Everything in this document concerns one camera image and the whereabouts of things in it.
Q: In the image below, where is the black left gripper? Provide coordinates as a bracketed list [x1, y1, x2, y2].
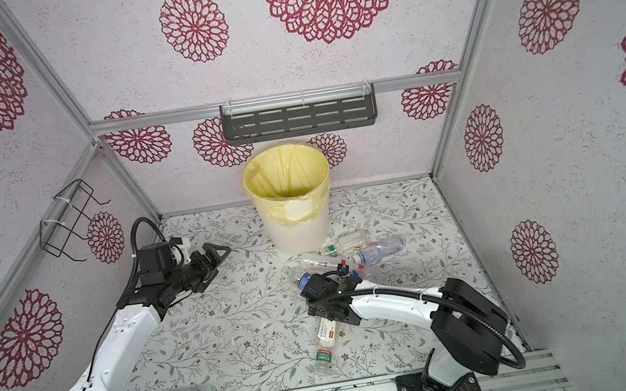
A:
[161, 239, 236, 298]

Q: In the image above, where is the blue-label water bottle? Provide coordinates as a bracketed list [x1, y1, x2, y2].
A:
[289, 268, 314, 292]

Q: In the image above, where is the white sunflower-label bottle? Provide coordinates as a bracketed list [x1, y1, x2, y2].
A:
[317, 317, 338, 349]

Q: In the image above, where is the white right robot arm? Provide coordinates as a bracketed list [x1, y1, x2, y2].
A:
[297, 273, 527, 387]

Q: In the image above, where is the cream ribbed waste bin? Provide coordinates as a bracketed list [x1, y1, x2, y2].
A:
[253, 185, 331, 256]

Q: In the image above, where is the yellow plastic bin liner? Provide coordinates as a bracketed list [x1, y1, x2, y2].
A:
[241, 143, 331, 227]

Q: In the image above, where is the white red-cap bottle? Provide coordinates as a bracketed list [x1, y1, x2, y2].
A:
[299, 252, 351, 275]

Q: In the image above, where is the small green-label clear bottle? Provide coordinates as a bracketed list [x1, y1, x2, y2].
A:
[313, 347, 334, 375]

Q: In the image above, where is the clear green-cap bottle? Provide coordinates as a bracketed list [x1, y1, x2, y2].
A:
[321, 229, 371, 257]

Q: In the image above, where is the clear purple-label water bottle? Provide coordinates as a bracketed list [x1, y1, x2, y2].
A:
[351, 235, 407, 267]

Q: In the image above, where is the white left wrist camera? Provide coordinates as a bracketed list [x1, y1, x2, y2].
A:
[168, 236, 192, 265]

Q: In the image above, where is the black wire wall rack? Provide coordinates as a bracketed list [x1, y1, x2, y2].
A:
[38, 178, 110, 263]

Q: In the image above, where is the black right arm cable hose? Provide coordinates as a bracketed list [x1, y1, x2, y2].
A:
[326, 265, 532, 391]

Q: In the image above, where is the grey metal wall shelf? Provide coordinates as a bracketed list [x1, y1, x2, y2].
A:
[219, 83, 379, 146]

